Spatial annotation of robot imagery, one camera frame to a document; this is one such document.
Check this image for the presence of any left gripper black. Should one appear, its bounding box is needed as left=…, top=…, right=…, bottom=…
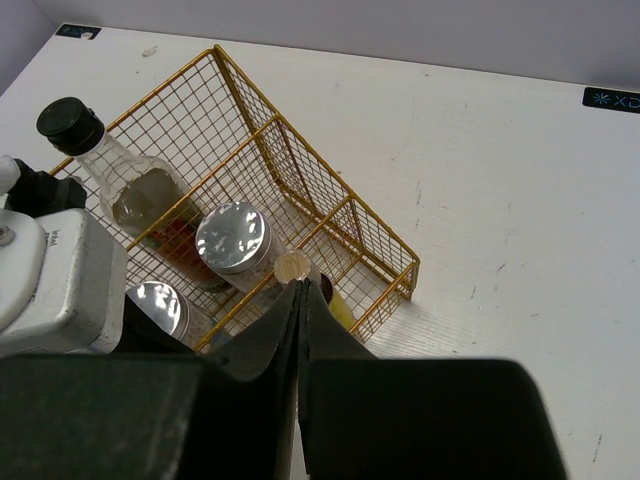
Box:
left=4, top=158, right=201, bottom=357

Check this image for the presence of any dark sauce bottle red label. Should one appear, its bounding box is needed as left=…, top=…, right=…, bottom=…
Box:
left=36, top=97, right=230, bottom=293

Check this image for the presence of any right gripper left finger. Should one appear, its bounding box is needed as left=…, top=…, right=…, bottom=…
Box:
left=1, top=282, right=303, bottom=479

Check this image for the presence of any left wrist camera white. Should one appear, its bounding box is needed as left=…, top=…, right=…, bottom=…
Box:
left=0, top=154, right=129, bottom=355

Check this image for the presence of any small brown bottle yellow label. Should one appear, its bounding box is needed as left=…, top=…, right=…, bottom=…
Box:
left=274, top=250, right=356, bottom=330

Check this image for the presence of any small white debris scrap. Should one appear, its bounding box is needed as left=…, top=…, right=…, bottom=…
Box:
left=142, top=46, right=157, bottom=58

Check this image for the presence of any blue corner sticker left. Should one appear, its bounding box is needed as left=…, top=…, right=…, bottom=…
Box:
left=55, top=23, right=102, bottom=40

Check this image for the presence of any white jar silver lid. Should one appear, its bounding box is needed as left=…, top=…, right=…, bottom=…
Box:
left=195, top=201, right=288, bottom=293
left=126, top=281, right=215, bottom=348

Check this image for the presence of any blue corner sticker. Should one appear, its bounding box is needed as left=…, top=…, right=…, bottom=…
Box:
left=55, top=23, right=102, bottom=40
left=582, top=87, right=640, bottom=114

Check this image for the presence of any blue corner sticker right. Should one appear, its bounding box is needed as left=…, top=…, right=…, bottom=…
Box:
left=582, top=87, right=640, bottom=114

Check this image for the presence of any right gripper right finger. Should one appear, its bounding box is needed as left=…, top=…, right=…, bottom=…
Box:
left=298, top=282, right=566, bottom=479

